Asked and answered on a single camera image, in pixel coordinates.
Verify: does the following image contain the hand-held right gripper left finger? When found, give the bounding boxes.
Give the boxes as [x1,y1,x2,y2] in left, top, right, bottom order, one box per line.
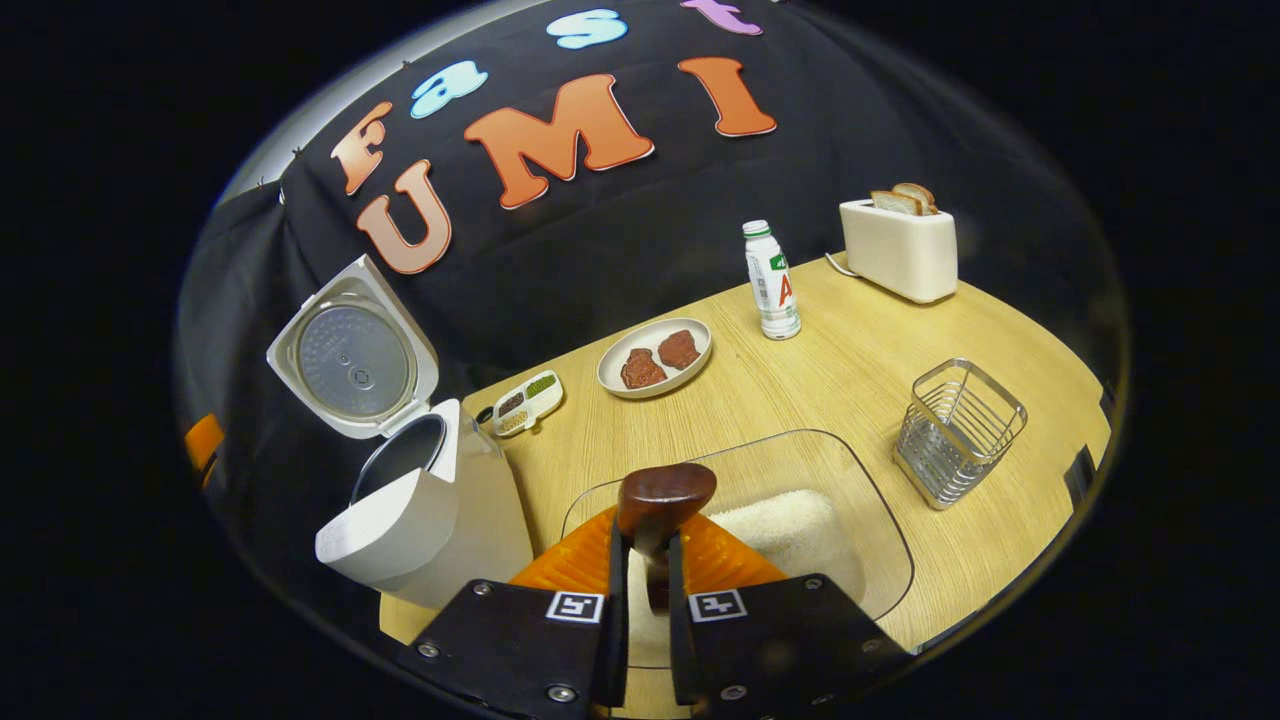
[395,505,631,720]

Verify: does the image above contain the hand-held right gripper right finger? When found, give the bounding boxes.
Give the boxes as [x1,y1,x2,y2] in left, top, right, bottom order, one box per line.
[665,510,916,720]

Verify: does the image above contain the brown wooden spoon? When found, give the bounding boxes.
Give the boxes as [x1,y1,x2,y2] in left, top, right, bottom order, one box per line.
[617,463,718,616]

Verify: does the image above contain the white rice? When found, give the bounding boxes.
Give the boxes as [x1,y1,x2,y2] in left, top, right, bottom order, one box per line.
[625,488,866,666]

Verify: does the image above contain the white rice cooker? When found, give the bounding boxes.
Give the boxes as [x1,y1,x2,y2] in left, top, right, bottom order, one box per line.
[266,254,534,609]

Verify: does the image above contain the metal wire chopstick holder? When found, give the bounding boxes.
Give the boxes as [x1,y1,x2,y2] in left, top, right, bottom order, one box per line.
[893,358,1029,511]

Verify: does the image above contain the clear plastic container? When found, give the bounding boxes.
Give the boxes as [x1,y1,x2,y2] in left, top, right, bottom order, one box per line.
[560,430,916,671]

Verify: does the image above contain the small divided grain dish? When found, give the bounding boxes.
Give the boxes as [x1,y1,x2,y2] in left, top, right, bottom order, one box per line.
[492,370,564,438]

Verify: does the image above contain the white oval plate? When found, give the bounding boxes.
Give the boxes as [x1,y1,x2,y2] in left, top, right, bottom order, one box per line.
[596,317,713,400]

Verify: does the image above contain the brown meat piece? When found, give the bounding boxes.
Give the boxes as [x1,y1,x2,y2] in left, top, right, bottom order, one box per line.
[620,348,668,390]
[657,329,702,371]

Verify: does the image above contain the white drink bottle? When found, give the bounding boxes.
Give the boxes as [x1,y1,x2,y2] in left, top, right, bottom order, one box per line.
[742,220,802,341]

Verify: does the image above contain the white toaster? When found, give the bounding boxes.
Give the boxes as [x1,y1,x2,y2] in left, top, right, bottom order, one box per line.
[838,183,959,304]

